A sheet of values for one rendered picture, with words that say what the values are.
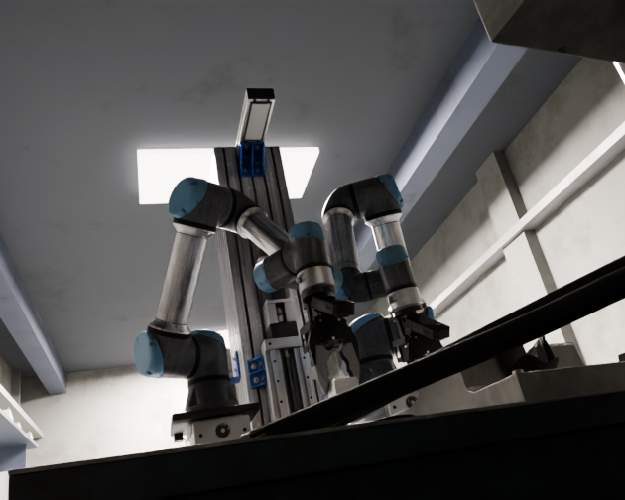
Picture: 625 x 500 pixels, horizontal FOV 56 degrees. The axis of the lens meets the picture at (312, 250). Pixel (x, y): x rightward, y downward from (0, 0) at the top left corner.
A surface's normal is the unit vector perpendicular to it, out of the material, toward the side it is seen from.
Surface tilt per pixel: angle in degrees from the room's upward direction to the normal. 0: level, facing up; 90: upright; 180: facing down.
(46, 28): 180
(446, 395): 90
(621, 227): 90
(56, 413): 90
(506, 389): 90
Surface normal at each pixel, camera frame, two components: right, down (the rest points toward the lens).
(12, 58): 0.18, 0.89
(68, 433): 0.22, -0.45
